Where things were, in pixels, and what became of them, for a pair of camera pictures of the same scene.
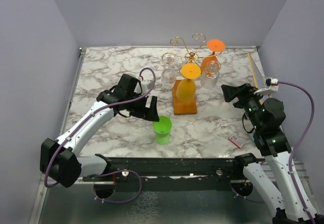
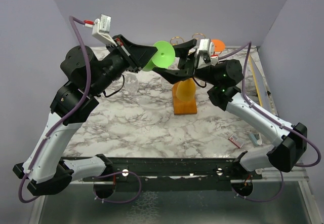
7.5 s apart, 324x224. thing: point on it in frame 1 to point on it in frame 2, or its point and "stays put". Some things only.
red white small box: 236,141 stays put
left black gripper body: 136,107 to 120,53
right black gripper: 242,91 to 187,65
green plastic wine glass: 162,129 to 164,57
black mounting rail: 175,174 stays put
